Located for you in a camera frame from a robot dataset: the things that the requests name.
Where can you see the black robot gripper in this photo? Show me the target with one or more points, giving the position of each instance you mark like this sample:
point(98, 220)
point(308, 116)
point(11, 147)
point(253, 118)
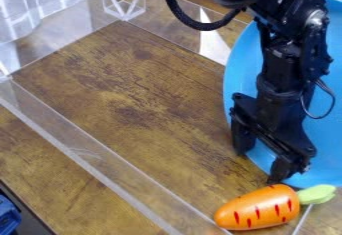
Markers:
point(272, 118)

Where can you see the orange toy carrot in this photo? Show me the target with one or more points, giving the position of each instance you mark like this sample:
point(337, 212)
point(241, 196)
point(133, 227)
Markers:
point(270, 206)

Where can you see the blue round plate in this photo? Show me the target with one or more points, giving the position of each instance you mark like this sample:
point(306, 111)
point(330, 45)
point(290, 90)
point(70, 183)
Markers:
point(325, 131)

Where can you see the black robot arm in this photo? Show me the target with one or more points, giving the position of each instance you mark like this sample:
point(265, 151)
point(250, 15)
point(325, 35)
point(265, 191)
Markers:
point(293, 27)

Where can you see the blue object at corner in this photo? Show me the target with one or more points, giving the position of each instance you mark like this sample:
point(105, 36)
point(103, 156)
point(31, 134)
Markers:
point(10, 217)

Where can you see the clear acrylic enclosure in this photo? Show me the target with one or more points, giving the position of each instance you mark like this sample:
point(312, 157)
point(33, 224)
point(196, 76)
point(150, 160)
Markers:
point(115, 144)

